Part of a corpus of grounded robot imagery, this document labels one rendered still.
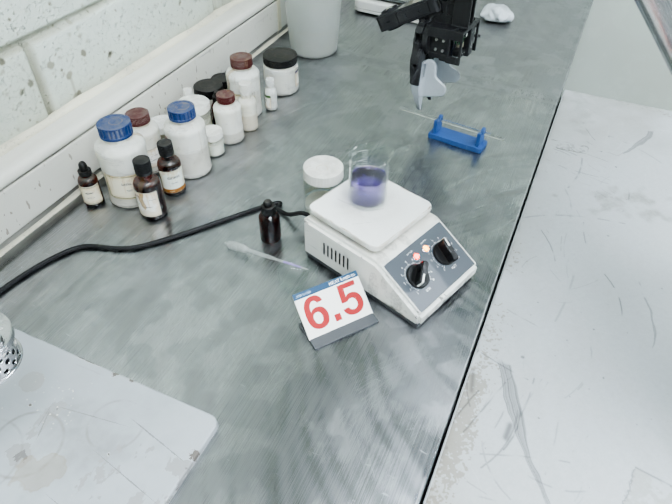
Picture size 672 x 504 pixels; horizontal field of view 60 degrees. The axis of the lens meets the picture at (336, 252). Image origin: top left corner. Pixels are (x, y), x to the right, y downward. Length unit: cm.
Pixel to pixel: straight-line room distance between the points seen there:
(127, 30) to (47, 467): 70
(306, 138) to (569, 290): 51
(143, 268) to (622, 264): 66
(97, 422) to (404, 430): 32
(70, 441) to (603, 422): 56
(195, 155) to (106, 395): 42
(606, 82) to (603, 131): 99
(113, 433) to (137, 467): 5
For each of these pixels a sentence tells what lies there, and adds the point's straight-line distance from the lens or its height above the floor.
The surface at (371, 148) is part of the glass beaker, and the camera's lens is 75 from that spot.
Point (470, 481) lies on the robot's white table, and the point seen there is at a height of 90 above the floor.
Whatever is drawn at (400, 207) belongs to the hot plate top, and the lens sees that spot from 76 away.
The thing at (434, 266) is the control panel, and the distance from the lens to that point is 74.
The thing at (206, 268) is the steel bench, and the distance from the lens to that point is 81.
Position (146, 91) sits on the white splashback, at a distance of 106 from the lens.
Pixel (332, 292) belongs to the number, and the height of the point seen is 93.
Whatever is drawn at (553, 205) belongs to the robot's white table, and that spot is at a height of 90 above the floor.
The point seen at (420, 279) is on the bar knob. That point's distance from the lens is 70.
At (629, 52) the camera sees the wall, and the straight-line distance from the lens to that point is 213.
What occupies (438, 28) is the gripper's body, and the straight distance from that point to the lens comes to 96.
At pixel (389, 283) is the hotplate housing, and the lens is 71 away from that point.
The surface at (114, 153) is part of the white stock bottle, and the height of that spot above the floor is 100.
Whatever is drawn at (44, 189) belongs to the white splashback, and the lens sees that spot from 94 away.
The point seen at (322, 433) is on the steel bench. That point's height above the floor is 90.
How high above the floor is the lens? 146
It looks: 43 degrees down
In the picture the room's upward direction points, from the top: 1 degrees clockwise
